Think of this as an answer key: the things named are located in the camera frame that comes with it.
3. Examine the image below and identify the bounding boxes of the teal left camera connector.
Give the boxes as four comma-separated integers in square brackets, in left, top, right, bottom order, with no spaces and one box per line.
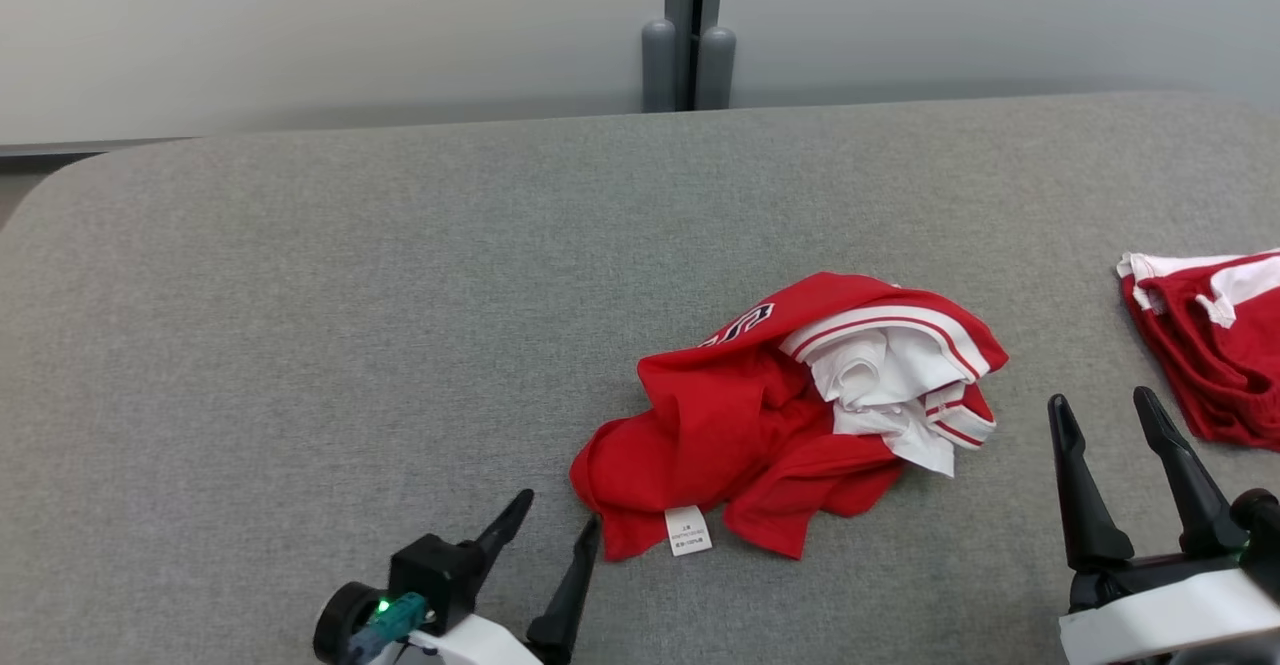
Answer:
[345,592,433,665]

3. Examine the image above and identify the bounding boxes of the red shirt with striped trim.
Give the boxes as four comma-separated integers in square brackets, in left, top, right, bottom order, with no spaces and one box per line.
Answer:
[570,272,1009,562]

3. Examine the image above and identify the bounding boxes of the grey vertical partition frame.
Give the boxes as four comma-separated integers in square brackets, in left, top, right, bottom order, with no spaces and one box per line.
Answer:
[664,0,727,111]

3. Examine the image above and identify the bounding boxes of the grey fabric sofa seat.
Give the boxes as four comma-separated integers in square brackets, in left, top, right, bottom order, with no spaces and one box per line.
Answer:
[0,92,1280,665]

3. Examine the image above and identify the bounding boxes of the grey rounded cylinder post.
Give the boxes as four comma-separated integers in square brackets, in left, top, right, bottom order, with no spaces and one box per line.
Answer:
[641,17,678,113]
[695,25,738,111]

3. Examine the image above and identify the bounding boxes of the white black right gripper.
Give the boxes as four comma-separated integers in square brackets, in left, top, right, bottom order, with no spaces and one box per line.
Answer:
[1047,386,1280,665]

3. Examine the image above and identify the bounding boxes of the red shorts with white stripe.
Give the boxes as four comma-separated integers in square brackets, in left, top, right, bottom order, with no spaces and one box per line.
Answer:
[1117,248,1280,449]

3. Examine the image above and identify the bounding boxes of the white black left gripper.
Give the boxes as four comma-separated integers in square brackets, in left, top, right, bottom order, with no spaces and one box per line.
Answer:
[313,490,601,665]

